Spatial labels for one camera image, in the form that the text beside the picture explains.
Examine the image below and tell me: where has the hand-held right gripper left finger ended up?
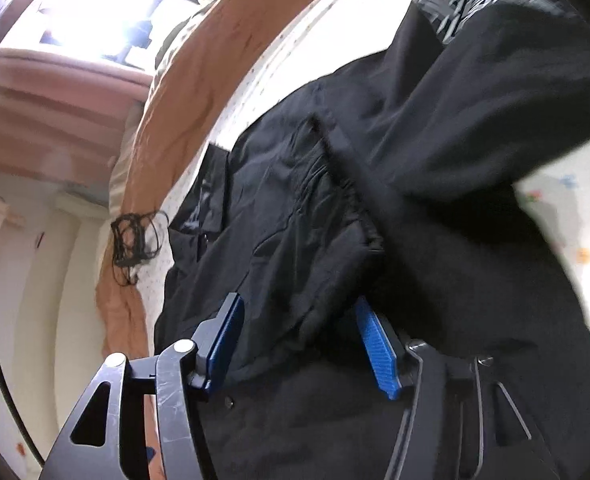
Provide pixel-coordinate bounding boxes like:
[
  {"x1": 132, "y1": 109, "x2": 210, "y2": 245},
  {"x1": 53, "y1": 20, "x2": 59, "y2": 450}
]
[{"x1": 40, "y1": 292, "x2": 246, "y2": 480}]

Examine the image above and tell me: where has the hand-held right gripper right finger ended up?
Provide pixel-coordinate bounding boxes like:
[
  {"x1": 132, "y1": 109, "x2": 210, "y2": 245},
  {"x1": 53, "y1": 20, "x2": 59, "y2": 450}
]
[{"x1": 354, "y1": 296, "x2": 562, "y2": 480}]

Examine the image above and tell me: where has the black jacket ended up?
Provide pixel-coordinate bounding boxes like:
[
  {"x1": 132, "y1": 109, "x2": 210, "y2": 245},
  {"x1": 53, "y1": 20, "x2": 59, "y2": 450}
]
[{"x1": 152, "y1": 0, "x2": 590, "y2": 480}]

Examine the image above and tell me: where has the floral white bed sheet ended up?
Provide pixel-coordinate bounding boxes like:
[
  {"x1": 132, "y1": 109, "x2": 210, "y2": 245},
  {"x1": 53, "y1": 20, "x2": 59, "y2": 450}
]
[{"x1": 140, "y1": 0, "x2": 590, "y2": 346}]

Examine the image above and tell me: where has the orange quilt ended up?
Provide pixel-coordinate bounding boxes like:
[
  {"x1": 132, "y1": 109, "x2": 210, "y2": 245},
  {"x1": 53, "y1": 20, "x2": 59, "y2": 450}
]
[{"x1": 95, "y1": 0, "x2": 326, "y2": 461}]

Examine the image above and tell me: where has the pink curtain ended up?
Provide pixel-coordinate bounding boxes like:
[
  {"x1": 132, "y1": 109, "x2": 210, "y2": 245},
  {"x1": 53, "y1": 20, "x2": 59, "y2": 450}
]
[{"x1": 0, "y1": 47, "x2": 151, "y2": 181}]

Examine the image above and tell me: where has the window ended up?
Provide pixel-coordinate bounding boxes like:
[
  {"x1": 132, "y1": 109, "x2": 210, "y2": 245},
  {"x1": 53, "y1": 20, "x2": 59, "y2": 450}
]
[{"x1": 35, "y1": 0, "x2": 246, "y2": 68}]

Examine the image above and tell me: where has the tangled black cable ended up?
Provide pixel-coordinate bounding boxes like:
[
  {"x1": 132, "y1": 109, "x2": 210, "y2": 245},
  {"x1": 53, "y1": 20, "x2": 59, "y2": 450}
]
[{"x1": 111, "y1": 210, "x2": 170, "y2": 286}]

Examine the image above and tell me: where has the thick black cable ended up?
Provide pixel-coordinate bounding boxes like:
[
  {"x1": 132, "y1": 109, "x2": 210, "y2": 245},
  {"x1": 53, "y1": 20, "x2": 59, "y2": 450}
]
[{"x1": 0, "y1": 250, "x2": 46, "y2": 466}]

